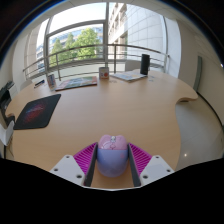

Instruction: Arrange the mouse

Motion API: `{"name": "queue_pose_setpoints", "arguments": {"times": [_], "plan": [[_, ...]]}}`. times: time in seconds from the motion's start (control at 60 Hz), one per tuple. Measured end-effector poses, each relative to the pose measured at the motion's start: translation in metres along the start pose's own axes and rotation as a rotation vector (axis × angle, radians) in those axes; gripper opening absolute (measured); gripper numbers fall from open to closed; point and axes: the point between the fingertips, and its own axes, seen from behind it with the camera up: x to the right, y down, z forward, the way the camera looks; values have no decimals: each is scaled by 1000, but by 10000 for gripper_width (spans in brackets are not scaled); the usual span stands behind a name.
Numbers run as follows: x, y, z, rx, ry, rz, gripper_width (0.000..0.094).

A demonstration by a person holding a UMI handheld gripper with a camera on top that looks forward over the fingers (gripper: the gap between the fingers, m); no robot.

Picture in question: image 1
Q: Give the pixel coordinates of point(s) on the grey metal balcony railing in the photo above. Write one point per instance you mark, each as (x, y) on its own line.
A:
(115, 45)

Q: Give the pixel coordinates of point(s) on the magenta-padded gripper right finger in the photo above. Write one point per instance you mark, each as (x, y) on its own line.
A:
(155, 166)

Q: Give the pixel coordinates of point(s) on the black mouse pad, swirl print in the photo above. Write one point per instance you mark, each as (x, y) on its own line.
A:
(35, 112)

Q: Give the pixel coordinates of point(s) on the black upright box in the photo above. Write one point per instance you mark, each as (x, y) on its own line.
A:
(145, 64)

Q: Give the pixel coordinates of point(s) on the pink and lilac computer mouse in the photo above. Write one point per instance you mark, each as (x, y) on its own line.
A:
(112, 158)

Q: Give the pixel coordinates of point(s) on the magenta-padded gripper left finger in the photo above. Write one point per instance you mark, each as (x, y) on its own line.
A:
(68, 166)

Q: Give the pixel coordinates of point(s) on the pale open booklet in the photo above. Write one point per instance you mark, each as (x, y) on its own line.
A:
(128, 76)

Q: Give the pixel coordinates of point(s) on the black and white printer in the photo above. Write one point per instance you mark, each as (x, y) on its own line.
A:
(5, 91)

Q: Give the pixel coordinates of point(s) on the printed mug with dark rim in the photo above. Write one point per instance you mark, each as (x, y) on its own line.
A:
(51, 80)

